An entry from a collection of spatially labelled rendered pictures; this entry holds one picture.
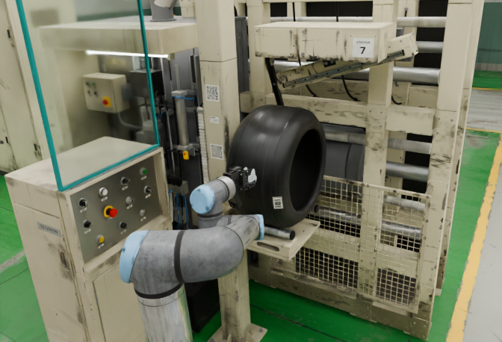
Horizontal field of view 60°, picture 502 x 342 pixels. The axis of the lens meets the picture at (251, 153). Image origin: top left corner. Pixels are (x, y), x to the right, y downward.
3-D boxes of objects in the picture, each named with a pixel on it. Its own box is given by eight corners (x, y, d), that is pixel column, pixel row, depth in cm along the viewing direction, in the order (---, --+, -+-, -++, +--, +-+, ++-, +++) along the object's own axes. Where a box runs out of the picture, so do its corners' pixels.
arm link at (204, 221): (228, 249, 152) (225, 214, 149) (196, 249, 154) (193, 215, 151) (233, 237, 161) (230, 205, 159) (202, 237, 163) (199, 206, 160)
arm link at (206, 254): (233, 231, 92) (265, 210, 159) (175, 233, 93) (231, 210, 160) (234, 288, 91) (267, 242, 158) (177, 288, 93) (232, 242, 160)
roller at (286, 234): (232, 217, 218) (228, 224, 216) (229, 211, 215) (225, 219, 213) (296, 234, 201) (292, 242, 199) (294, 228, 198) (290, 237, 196)
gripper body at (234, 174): (252, 168, 170) (234, 176, 160) (251, 189, 172) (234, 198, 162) (235, 164, 174) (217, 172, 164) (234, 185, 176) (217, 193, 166)
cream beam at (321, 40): (253, 57, 214) (252, 26, 208) (277, 50, 234) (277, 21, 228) (378, 63, 184) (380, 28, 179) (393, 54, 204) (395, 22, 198)
